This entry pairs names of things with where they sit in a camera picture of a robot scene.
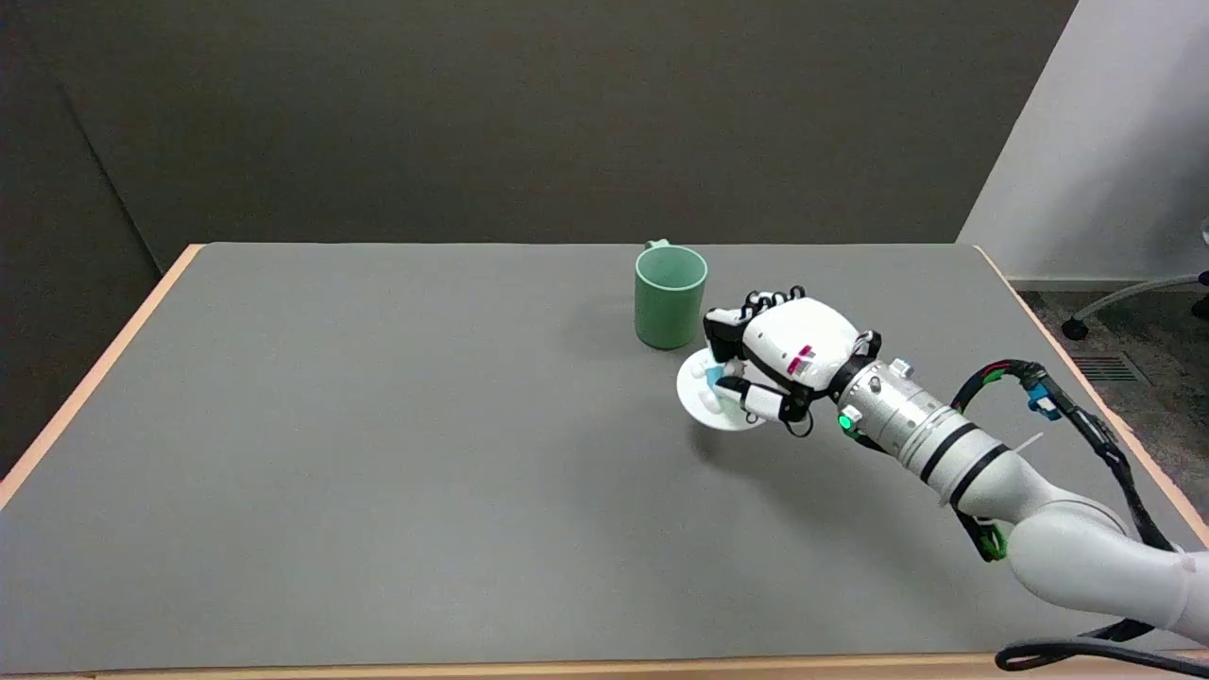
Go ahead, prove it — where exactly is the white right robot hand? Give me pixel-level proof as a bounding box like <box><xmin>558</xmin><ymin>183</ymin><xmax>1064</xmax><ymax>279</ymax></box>
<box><xmin>703</xmin><ymin>285</ymin><xmax>883</xmax><ymax>437</ymax></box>

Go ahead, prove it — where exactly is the white cup lid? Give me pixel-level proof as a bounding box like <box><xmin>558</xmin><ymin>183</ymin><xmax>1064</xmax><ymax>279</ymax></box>
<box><xmin>676</xmin><ymin>348</ymin><xmax>768</xmax><ymax>433</ymax></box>

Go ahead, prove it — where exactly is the green cup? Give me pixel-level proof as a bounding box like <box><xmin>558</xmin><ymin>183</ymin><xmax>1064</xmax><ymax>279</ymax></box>
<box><xmin>634</xmin><ymin>240</ymin><xmax>708</xmax><ymax>350</ymax></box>

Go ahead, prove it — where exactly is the floor vent grille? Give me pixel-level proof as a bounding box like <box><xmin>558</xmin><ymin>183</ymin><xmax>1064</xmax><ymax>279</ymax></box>
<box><xmin>1071</xmin><ymin>354</ymin><xmax>1149</xmax><ymax>384</ymax></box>

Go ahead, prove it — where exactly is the office chair base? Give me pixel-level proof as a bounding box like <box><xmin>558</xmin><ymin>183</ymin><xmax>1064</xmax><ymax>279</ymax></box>
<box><xmin>1062</xmin><ymin>219</ymin><xmax>1209</xmax><ymax>342</ymax></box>

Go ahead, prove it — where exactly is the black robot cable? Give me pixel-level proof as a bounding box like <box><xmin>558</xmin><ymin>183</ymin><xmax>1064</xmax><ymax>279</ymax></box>
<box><xmin>949</xmin><ymin>359</ymin><xmax>1209</xmax><ymax>672</ymax></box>

